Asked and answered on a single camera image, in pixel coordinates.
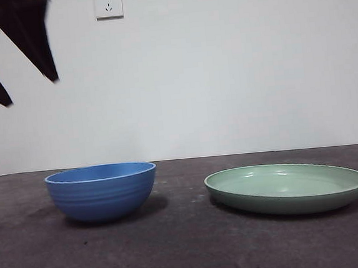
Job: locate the blue ribbed bowl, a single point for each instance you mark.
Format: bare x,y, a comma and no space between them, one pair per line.
103,197

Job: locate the green round plate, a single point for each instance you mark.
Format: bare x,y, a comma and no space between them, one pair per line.
284,193

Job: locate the white wall socket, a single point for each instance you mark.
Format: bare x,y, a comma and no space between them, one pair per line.
108,5

